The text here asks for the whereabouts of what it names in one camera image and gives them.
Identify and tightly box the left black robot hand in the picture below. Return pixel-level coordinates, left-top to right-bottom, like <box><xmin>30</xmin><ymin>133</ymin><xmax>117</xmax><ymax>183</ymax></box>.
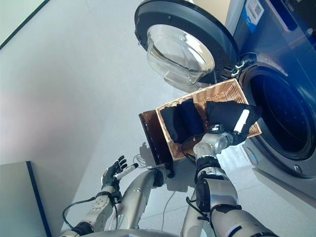
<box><xmin>102</xmin><ymin>155</ymin><xmax>139</xmax><ymax>194</ymax></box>

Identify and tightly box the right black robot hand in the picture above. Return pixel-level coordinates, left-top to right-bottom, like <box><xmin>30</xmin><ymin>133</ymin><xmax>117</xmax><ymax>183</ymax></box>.
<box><xmin>208</xmin><ymin>110</ymin><xmax>250</xmax><ymax>147</ymax></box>

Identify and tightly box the black cloth garment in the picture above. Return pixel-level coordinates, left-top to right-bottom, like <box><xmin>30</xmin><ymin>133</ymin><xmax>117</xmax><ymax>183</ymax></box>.
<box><xmin>204</xmin><ymin>100</ymin><xmax>264</xmax><ymax>146</ymax></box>
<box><xmin>160</xmin><ymin>105</ymin><xmax>185</xmax><ymax>144</ymax></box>

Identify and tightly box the rectangular wicker laundry basket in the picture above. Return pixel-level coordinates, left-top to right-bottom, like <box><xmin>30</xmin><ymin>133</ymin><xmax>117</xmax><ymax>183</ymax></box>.
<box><xmin>156</xmin><ymin>78</ymin><xmax>263</xmax><ymax>161</ymax></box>

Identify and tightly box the blue cloth garment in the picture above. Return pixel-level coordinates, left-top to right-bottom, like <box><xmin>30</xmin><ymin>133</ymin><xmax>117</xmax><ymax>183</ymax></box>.
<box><xmin>179</xmin><ymin>98</ymin><xmax>205</xmax><ymax>139</ymax></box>

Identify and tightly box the dark grey washing machine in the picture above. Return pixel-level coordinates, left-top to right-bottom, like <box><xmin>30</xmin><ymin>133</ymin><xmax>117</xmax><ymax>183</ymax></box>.
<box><xmin>226</xmin><ymin>0</ymin><xmax>316</xmax><ymax>198</ymax></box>

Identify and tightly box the clear plastic bag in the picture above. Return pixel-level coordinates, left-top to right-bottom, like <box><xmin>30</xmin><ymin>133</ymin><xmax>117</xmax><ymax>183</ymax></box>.
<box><xmin>116</xmin><ymin>169</ymin><xmax>165</xmax><ymax>234</ymax></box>

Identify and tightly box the silver robot torso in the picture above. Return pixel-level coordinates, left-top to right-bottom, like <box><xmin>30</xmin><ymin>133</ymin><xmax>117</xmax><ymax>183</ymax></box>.
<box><xmin>91</xmin><ymin>228</ymin><xmax>159</xmax><ymax>237</ymax></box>

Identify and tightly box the glossy brown stool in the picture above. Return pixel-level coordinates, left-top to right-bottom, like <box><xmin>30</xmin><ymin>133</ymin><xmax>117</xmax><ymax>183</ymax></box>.
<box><xmin>138</xmin><ymin>110</ymin><xmax>176</xmax><ymax>179</ymax></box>

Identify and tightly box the right silver robot leg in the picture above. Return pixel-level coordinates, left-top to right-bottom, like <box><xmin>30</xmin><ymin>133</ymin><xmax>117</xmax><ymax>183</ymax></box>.
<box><xmin>181</xmin><ymin>189</ymin><xmax>212</xmax><ymax>237</ymax></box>

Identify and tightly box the grey panel with dark edge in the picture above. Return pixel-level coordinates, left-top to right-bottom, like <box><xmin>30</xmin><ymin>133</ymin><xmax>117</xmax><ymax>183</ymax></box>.
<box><xmin>0</xmin><ymin>160</ymin><xmax>53</xmax><ymax>237</ymax></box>

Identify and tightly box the round glass washer door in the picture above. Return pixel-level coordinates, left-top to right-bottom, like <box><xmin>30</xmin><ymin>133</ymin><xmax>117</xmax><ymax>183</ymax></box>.
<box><xmin>134</xmin><ymin>0</ymin><xmax>240</xmax><ymax>88</ymax></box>

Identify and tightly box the blue white energy label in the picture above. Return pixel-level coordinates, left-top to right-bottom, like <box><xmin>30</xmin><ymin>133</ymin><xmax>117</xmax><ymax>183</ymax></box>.
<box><xmin>243</xmin><ymin>0</ymin><xmax>265</xmax><ymax>33</ymax></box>

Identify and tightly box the white floor cable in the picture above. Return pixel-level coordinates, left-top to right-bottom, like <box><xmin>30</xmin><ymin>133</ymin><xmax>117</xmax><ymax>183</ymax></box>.
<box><xmin>132</xmin><ymin>153</ymin><xmax>176</xmax><ymax>223</ymax></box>

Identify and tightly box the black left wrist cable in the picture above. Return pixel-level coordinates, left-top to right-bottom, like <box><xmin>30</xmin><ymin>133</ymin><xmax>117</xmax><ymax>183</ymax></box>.
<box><xmin>62</xmin><ymin>196</ymin><xmax>97</xmax><ymax>229</ymax></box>

